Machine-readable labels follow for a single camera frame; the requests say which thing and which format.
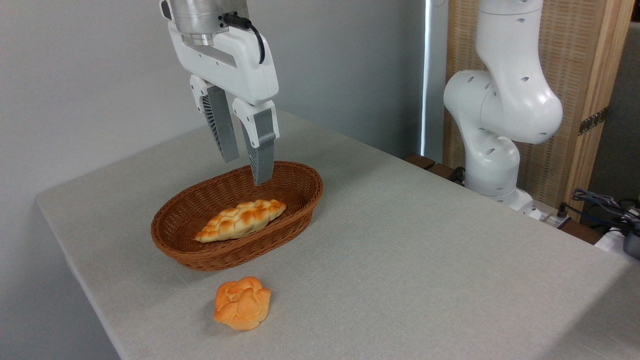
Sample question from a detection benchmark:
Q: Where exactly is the long braided bread loaf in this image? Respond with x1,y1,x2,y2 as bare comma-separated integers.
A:
194,199,287,244

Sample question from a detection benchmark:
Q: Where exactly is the brown wooden base board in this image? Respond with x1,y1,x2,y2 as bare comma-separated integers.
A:
402,153,467,187

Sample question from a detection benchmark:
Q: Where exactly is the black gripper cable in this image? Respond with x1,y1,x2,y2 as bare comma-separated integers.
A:
220,12,266,65

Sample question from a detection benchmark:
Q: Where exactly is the round orange bread roll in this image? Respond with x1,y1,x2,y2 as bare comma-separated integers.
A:
213,276,272,331

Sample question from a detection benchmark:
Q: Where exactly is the wooden woven folding screen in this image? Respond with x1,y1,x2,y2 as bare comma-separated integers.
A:
442,0,636,221

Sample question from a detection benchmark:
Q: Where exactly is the brown wicker oval basket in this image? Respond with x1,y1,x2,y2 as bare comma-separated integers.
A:
151,160,324,272

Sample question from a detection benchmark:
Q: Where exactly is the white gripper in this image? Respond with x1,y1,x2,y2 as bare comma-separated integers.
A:
160,0,280,187

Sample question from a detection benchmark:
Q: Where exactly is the metal screen hinge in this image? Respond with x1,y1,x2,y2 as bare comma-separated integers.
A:
578,106,610,136

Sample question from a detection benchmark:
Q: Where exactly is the black cable bundle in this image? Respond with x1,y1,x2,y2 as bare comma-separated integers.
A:
571,188,640,234

